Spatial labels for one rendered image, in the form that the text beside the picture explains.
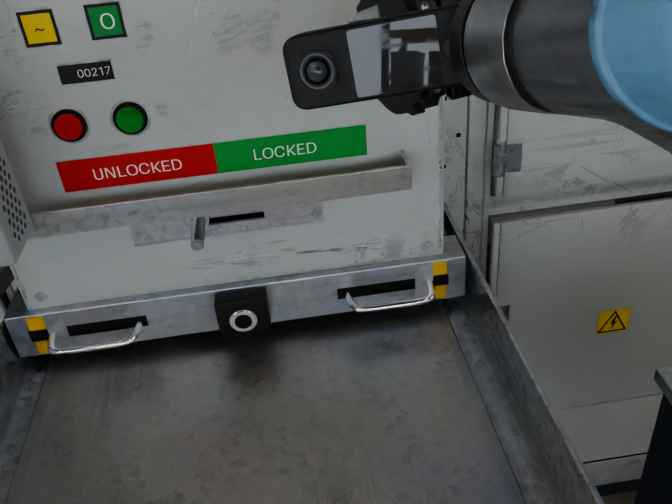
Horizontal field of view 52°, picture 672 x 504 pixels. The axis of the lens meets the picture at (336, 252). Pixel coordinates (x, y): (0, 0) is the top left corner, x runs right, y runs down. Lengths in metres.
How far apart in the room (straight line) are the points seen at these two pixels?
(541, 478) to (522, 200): 0.57
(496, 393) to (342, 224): 0.25
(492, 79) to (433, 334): 0.51
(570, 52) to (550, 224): 0.87
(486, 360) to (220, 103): 0.40
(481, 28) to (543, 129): 0.72
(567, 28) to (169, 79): 0.47
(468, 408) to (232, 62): 0.43
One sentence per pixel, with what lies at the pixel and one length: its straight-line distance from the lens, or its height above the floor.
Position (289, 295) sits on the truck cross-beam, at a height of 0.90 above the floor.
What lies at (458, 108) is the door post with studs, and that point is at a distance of 1.05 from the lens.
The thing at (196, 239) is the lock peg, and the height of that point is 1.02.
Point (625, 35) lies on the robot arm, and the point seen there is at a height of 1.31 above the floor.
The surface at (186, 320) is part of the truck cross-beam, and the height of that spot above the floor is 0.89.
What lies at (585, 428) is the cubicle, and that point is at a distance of 1.56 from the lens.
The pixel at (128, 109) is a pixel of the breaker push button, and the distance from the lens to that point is 0.72.
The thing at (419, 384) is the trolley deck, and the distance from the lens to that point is 0.78.
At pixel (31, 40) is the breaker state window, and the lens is 0.72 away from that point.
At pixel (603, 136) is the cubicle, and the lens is 1.14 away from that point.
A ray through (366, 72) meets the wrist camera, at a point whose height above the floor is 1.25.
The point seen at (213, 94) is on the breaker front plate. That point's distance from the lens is 0.71.
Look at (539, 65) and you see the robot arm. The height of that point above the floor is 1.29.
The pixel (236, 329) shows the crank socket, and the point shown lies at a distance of 0.81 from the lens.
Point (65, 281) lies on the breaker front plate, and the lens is 0.84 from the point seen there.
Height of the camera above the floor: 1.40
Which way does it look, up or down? 34 degrees down
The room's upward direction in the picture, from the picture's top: 5 degrees counter-clockwise
